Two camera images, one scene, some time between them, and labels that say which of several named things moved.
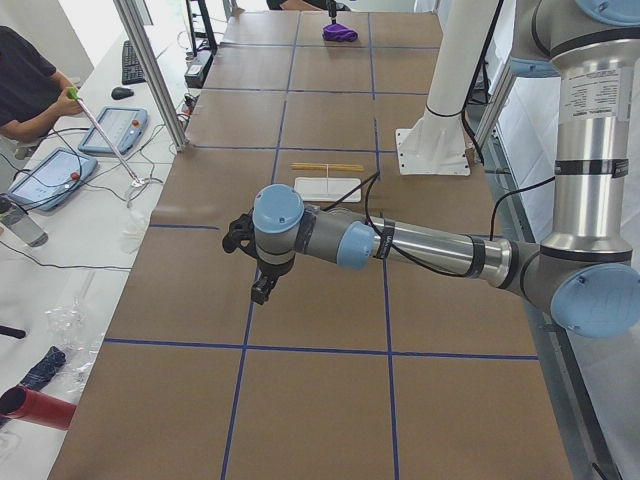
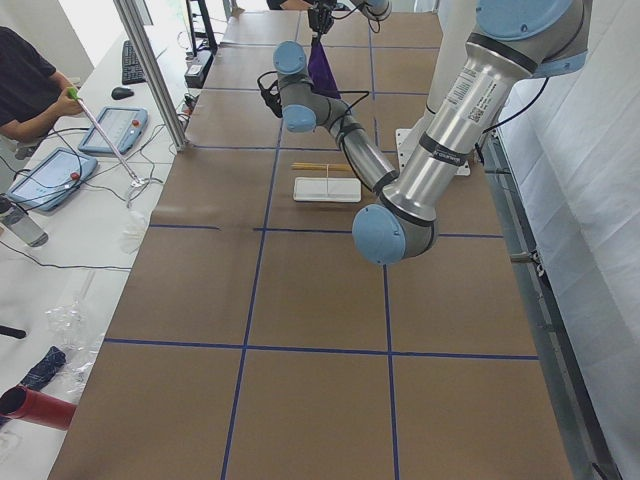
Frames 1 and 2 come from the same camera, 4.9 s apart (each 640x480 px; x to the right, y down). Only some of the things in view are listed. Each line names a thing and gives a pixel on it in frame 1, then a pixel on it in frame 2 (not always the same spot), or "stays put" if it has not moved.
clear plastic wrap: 82,343 stays put
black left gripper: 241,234 to 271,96
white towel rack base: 326,188 stays put
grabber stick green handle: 74,95 stays put
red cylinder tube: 21,403 stays put
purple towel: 338,33 to 320,71
